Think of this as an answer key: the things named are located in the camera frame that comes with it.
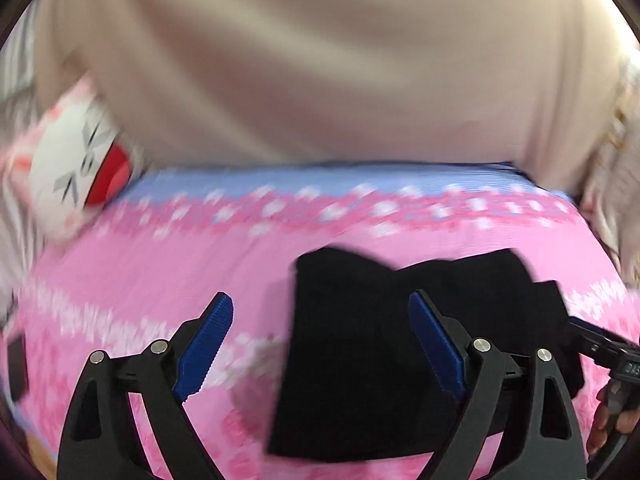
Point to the black flat object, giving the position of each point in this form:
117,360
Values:
16,367

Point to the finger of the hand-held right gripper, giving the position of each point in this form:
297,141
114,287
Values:
595,337

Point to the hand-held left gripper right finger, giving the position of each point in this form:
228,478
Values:
437,345

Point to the pink rose bedsheet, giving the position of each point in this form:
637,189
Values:
150,270

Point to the person's right hand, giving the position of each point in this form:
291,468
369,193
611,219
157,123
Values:
600,430

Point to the black pants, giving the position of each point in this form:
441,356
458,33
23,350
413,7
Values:
350,335

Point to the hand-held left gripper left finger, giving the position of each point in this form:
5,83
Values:
205,345

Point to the grey striped cloth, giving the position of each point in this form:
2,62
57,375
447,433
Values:
15,220

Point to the cream floral blanket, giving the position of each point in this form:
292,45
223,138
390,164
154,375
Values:
610,210

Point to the white cartoon face pillow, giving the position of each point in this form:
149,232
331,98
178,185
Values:
75,160

